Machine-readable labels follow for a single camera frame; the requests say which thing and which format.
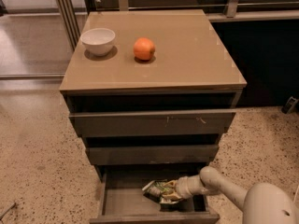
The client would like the small dark floor device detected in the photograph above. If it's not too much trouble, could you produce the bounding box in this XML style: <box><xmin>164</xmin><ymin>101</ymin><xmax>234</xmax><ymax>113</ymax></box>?
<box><xmin>281</xmin><ymin>96</ymin><xmax>299</xmax><ymax>114</ymax></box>

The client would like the orange fruit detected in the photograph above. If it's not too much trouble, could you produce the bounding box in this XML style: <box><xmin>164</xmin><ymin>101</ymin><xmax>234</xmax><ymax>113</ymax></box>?
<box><xmin>134</xmin><ymin>37</ymin><xmax>155</xmax><ymax>61</ymax></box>

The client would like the grey drawer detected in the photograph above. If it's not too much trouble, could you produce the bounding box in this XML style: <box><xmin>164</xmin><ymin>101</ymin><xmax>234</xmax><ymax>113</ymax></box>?
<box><xmin>87</xmin><ymin>145</ymin><xmax>219</xmax><ymax>165</ymax></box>
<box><xmin>90</xmin><ymin>163</ymin><xmax>220</xmax><ymax>224</ymax></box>
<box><xmin>69</xmin><ymin>109</ymin><xmax>235</xmax><ymax>137</ymax></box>

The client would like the bottom grey drawer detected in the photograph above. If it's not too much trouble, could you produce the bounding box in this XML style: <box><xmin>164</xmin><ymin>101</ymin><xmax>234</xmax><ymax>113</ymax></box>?
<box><xmin>90</xmin><ymin>163</ymin><xmax>220</xmax><ymax>224</ymax></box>

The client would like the grey drawer cabinet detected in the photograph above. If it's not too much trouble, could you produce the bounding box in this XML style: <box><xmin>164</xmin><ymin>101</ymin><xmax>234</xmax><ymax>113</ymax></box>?
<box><xmin>59</xmin><ymin>9</ymin><xmax>248</xmax><ymax>224</ymax></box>

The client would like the white ceramic bowl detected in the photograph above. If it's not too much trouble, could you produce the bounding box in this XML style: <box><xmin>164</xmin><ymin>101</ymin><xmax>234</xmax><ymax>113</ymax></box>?
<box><xmin>80</xmin><ymin>28</ymin><xmax>116</xmax><ymax>56</ymax></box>

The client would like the top grey drawer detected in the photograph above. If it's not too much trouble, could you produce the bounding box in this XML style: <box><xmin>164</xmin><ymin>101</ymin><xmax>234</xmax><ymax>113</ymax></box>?
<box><xmin>69</xmin><ymin>109</ymin><xmax>235</xmax><ymax>137</ymax></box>

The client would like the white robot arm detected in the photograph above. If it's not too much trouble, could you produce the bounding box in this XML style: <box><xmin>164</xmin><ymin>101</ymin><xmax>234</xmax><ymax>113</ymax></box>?
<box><xmin>163</xmin><ymin>166</ymin><xmax>299</xmax><ymax>224</ymax></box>

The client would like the green jalapeno chip bag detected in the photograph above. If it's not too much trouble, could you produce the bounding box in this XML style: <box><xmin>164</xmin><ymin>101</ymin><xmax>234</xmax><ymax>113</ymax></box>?
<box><xmin>142</xmin><ymin>180</ymin><xmax>183</xmax><ymax>204</ymax></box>

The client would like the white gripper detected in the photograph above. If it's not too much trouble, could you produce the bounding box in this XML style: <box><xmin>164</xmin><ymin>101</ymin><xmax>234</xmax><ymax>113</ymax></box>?
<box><xmin>163</xmin><ymin>175</ymin><xmax>206</xmax><ymax>201</ymax></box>

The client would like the metal shelving frame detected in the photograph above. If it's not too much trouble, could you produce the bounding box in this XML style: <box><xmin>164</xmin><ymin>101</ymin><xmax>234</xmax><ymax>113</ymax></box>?
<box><xmin>58</xmin><ymin>0</ymin><xmax>299</xmax><ymax>41</ymax></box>

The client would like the middle grey drawer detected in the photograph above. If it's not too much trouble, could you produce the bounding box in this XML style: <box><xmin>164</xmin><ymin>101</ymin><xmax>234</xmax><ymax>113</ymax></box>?
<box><xmin>87</xmin><ymin>145</ymin><xmax>219</xmax><ymax>165</ymax></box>

